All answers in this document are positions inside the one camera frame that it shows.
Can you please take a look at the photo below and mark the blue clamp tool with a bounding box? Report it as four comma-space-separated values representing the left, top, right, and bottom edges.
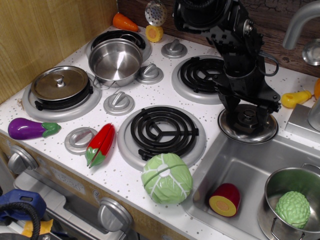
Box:
0, 189, 47, 222

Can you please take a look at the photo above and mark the red toy chili pepper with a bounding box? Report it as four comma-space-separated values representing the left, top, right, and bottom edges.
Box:
84, 123, 116, 168

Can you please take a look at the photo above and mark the front left black burner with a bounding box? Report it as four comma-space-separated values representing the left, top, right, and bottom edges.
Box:
22, 72, 103, 123

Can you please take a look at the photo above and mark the grey toy faucet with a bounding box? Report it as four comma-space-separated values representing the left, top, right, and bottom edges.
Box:
282, 0, 320, 50

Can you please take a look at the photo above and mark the orange toy at edge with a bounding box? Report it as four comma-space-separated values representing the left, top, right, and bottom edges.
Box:
313, 78, 320, 100

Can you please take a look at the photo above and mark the steel lid with knob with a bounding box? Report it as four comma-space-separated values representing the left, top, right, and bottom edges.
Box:
217, 104, 279, 144

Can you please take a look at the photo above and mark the black burner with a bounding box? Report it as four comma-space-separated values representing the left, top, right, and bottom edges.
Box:
22, 72, 103, 123
117, 105, 206, 171
171, 55, 226, 105
85, 30, 152, 62

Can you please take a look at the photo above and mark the grey oven knob left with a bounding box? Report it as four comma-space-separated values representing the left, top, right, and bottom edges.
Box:
7, 145, 39, 175

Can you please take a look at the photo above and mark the orange toy carrot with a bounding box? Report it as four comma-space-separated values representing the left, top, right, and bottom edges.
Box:
112, 13, 139, 32

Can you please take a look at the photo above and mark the yellow toy pear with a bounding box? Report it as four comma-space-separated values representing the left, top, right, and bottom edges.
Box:
281, 90, 312, 108

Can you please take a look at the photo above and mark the purple toy eggplant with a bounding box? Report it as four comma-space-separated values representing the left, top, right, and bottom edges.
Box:
8, 117, 61, 140

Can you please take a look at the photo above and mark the red toy fruit half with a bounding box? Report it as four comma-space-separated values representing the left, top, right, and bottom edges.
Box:
208, 183, 241, 217

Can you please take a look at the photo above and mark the green toy artichoke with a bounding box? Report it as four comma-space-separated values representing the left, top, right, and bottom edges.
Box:
275, 191, 311, 229

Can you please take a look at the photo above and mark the silver sink basin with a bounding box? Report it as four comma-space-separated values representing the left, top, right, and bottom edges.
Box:
182, 133, 320, 240

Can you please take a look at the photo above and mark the steel perforated skimmer spoon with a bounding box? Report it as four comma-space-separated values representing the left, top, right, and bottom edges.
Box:
144, 0, 167, 27

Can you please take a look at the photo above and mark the empty steel pot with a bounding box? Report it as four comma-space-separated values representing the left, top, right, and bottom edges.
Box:
88, 38, 143, 89

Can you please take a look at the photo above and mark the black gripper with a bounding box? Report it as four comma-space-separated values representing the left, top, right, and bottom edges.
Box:
213, 72, 281, 129

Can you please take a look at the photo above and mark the black braided cable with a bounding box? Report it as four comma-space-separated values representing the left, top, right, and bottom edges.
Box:
0, 200, 42, 240

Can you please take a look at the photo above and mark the grey oven knob right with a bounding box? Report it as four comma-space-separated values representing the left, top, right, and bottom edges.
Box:
97, 197, 133, 233

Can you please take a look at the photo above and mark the steel lid on left burner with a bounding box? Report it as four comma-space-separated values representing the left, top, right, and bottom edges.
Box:
31, 65, 89, 101

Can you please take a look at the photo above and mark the steel pot in sink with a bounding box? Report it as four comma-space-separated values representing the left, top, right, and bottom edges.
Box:
257, 163, 320, 240

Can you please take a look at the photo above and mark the grey knob front flat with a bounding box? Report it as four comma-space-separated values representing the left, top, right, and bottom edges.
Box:
64, 127, 98, 156

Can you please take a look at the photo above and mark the back left black burner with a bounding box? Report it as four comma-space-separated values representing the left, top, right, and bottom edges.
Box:
85, 30, 152, 62

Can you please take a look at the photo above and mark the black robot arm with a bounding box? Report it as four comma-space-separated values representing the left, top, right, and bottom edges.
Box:
173, 0, 281, 126

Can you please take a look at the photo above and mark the front centre black burner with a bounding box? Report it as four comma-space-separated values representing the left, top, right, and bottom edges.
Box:
117, 105, 206, 171

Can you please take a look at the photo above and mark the grey knob back centre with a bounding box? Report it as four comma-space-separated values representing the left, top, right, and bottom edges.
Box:
161, 39, 188, 59

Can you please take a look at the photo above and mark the green toy cabbage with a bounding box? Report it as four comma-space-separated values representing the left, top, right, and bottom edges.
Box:
141, 153, 193, 204

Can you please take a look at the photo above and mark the oven door handle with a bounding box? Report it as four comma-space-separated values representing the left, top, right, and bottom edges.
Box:
13, 173, 127, 240

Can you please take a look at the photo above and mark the yellow tape piece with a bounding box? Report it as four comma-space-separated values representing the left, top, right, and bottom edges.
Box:
21, 219, 54, 238

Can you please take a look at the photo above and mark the back right black burner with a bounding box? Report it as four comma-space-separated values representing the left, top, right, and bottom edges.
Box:
171, 55, 226, 105

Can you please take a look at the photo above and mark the grey oven knob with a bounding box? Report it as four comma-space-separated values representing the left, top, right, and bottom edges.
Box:
97, 197, 133, 233
7, 145, 39, 175

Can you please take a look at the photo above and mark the grey knob lower middle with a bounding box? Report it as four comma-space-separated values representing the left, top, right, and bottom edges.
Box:
103, 91, 135, 116

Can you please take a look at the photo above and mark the yellow toy corn slice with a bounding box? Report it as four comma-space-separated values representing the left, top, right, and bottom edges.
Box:
145, 25, 164, 43

